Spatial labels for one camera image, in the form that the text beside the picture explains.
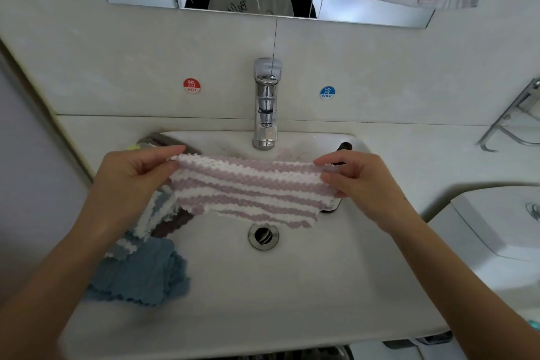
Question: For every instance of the blue stained cloth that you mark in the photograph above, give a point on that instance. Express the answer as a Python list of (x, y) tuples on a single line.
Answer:
[(139, 275)]

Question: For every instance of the chrome faucet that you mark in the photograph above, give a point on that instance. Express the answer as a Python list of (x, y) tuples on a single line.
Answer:
[(267, 102)]

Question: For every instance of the person's right hand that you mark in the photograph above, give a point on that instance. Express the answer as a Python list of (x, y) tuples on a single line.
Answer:
[(371, 187)]

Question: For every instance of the black pump soap bottle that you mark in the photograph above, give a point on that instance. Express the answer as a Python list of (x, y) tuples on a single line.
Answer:
[(344, 147)]

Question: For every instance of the person's left hand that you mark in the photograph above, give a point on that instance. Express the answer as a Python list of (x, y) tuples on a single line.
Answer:
[(126, 187)]

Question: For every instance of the person's left forearm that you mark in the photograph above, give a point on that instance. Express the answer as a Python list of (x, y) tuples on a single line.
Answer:
[(46, 296)]

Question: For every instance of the white toilet tank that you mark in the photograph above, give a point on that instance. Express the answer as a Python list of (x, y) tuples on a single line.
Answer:
[(489, 233)]

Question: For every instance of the blue round sticker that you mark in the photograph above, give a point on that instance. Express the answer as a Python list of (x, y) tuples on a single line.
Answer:
[(327, 91)]

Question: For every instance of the black bin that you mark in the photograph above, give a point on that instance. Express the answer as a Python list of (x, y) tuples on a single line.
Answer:
[(418, 340)]

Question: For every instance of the white ceramic sink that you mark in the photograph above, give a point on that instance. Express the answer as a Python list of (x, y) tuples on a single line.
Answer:
[(278, 296)]

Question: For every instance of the person's right forearm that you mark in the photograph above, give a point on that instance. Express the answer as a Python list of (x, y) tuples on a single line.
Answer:
[(464, 296)]

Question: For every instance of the red round sticker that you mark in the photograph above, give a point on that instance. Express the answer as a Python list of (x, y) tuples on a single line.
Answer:
[(192, 85)]

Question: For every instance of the pink white striped cloth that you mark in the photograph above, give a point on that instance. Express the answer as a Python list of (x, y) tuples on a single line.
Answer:
[(253, 191)]

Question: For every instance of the wall mirror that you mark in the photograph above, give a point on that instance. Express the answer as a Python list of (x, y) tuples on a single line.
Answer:
[(371, 9)]

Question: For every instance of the brown cloth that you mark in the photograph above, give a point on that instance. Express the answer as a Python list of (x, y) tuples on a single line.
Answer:
[(160, 138)]

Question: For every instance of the gray patterned trousers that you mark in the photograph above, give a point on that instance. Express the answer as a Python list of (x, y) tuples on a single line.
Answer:
[(287, 353)]

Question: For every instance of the metal sink drain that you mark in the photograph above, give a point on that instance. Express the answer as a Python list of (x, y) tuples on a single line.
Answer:
[(263, 236)]

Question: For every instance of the teal tube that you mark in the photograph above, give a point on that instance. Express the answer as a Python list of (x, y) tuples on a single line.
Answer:
[(535, 324)]

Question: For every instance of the metal wall shelf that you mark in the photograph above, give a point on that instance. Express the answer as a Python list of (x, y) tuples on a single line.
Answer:
[(510, 119)]

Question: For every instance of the chrome flush button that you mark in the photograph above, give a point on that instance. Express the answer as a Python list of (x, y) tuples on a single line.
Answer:
[(534, 210)]

